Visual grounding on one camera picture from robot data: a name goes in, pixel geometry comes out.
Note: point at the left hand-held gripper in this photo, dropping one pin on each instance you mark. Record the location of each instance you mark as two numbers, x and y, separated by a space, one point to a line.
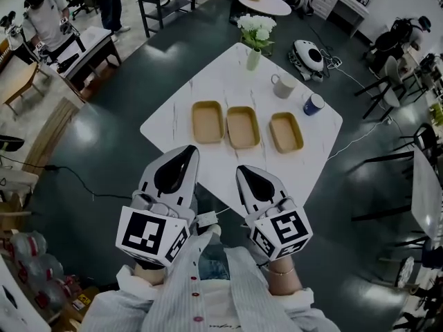
142 232

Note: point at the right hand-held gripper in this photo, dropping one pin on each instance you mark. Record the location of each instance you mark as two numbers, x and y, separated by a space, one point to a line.
287 230

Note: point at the person's left forearm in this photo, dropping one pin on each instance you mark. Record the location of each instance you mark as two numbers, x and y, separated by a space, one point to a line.
149 275

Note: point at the person's right forearm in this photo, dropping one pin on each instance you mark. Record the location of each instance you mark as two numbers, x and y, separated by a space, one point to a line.
284 284

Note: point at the white power strip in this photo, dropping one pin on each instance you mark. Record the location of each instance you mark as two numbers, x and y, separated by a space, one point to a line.
207 219
335 61

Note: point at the person's blue jeans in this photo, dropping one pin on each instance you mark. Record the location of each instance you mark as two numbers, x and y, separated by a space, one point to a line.
212 266

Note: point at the blue striped mug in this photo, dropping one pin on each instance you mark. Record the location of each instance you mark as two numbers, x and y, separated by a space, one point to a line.
313 104

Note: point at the pale grey mug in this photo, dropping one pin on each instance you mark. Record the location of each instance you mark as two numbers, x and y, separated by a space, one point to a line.
284 85

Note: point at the person's striped white shirt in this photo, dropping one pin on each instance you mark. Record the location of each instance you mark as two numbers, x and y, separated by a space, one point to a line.
166 306

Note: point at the wooden slat panel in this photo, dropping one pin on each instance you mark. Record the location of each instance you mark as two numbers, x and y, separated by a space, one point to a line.
52 133

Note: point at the pale green vase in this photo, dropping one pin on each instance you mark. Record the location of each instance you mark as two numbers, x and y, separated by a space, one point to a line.
253 59

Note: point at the white domed floor robot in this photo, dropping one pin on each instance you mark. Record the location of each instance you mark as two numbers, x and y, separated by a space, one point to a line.
308 57

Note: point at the brown cardboard box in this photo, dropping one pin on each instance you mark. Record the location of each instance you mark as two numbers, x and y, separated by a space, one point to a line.
84 301

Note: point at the light wooden chair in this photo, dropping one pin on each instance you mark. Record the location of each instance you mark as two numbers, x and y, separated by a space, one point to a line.
17 185

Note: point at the clear plastic bag red stripes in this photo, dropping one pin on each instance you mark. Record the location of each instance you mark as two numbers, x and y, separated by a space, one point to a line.
29 246
45 270
55 294

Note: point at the white desk brown sides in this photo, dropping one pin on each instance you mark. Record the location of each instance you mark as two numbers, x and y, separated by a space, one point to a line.
93 40

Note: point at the white flower bouquet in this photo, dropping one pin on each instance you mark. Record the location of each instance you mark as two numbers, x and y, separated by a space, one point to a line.
257 29

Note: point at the rectangular table black legs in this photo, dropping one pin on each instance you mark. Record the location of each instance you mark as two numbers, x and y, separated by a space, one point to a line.
427 192

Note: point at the black chair white seat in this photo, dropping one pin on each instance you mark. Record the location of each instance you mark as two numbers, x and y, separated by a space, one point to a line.
384 78

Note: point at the light wooden side table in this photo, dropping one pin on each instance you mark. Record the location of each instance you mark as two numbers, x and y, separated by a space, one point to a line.
20 81

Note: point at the round white table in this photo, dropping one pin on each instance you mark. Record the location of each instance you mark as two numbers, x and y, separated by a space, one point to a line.
273 5

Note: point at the white cabinet desk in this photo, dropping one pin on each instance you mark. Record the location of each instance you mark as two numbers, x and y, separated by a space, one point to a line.
341 2

